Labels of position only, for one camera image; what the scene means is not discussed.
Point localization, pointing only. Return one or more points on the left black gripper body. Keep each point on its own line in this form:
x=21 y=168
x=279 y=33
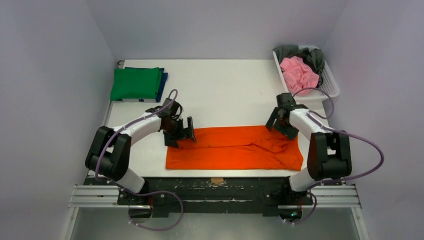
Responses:
x=175 y=127

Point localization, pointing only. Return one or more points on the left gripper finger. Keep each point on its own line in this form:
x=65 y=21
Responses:
x=189 y=130
x=171 y=141

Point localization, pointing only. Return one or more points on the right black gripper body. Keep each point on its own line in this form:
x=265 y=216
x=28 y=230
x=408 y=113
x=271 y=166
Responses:
x=276 y=117

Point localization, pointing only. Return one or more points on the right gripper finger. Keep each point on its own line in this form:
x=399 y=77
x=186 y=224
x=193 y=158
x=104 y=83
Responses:
x=273 y=120
x=289 y=131

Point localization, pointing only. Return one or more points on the orange t shirt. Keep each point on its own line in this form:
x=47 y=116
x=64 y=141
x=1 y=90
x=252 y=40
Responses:
x=235 y=148

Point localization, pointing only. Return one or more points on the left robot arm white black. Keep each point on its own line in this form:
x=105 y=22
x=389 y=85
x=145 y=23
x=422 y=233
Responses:
x=109 y=153

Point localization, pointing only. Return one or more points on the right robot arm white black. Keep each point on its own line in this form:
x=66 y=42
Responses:
x=329 y=152

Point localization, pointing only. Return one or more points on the pink t shirt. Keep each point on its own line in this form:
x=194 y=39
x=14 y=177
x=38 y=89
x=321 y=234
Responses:
x=298 y=76

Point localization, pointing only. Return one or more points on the folded blue t shirt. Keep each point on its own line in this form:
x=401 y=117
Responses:
x=162 y=84

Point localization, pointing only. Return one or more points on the white plastic basket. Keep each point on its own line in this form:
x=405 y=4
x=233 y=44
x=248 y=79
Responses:
x=329 y=85

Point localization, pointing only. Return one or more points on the folded green t shirt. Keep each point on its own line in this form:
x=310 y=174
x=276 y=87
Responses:
x=119 y=84

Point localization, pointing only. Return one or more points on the dark grey t shirt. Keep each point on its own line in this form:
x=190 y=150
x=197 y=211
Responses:
x=314 y=58

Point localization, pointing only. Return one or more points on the brown tape piece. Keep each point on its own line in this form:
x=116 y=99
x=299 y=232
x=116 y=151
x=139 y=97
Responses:
x=217 y=180

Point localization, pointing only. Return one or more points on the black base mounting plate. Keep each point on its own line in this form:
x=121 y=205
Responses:
x=268 y=196

